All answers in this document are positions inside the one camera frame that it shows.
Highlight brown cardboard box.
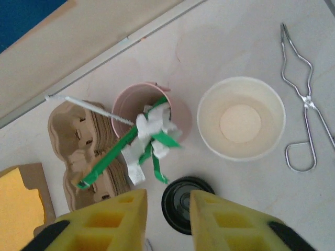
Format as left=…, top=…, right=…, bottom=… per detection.
left=0, top=162, right=57, bottom=251

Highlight white thin brush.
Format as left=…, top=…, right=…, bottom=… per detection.
left=44, top=94, right=134, bottom=126

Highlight metal wire tongs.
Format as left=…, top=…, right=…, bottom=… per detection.
left=280, top=22, right=335, bottom=173

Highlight pink cup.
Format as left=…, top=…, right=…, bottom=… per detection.
left=111, top=82, right=192, bottom=143

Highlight black cup lid stack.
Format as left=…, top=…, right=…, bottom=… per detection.
left=161, top=176, right=217, bottom=235

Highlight brown pulp cup carrier stack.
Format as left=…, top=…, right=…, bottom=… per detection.
left=48, top=101, right=137, bottom=211

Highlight green white paper cup stack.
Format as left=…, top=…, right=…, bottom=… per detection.
left=196, top=76, right=286, bottom=163

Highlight green white sachet bundle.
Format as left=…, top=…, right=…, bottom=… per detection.
left=76, top=96, right=184, bottom=189

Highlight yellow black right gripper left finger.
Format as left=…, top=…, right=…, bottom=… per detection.
left=30, top=189, right=148, bottom=251

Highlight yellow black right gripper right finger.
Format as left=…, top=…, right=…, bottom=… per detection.
left=189, top=190, right=317, bottom=251

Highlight yellow napkin stack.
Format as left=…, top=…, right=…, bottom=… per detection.
left=0, top=167, right=45, bottom=251

